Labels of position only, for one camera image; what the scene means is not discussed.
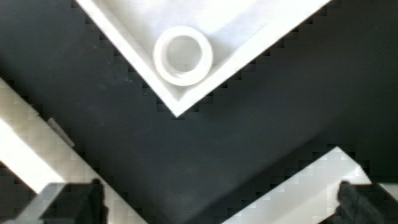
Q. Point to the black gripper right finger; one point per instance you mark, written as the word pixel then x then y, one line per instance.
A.
pixel 368 205

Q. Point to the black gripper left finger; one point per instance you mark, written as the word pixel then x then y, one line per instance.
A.
pixel 77 207

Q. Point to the white square tabletop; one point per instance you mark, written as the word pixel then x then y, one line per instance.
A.
pixel 191 39

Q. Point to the white obstacle fence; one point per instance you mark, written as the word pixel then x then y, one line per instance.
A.
pixel 235 165

